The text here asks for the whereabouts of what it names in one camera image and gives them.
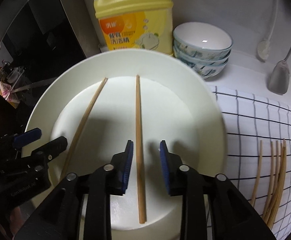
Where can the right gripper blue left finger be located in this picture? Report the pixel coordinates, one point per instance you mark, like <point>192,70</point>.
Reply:
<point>125,166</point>

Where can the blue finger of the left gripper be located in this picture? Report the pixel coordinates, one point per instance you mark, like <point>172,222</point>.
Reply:
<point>28,137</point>
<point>49,151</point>

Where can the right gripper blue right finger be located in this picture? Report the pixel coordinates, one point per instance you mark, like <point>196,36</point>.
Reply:
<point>166,165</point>

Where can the wooden chopstick two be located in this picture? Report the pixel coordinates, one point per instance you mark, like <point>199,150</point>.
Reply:
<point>141,186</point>

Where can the wooden chopstick six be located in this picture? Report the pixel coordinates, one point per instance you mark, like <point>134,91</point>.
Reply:
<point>275,174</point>

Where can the wooden chopstick nine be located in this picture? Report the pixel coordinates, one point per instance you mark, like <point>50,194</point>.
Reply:
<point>280,189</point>

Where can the wooden chopstick eight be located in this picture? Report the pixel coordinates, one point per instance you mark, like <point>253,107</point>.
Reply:
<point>275,201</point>

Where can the wooden chopstick ten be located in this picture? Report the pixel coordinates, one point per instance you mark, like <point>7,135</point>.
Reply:
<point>281,179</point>

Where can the person left hand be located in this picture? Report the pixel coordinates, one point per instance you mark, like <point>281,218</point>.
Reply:
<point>16,221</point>

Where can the large cream bowl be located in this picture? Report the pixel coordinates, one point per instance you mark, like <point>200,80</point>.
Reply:
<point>176,106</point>

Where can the white grid pattern cloth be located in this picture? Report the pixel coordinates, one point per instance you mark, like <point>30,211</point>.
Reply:
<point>254,126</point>

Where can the bottom floral ceramic bowl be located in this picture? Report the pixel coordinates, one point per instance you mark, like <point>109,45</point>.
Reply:
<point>205,69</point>

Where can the floral ceramic bowl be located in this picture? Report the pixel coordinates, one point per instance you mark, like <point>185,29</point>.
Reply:
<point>206,58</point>
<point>201,37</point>
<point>205,69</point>

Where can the middle floral ceramic bowl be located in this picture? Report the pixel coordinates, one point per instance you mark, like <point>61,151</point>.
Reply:
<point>206,58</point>

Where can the top floral ceramic bowl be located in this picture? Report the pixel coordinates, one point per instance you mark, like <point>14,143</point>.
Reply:
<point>201,37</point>

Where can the yellow dish soap bottle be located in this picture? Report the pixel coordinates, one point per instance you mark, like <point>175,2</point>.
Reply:
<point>139,24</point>

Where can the steel spatula turner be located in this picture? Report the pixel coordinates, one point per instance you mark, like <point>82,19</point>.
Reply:
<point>280,77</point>

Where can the white dish brush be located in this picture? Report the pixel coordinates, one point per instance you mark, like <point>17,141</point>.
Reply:
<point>263,47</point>

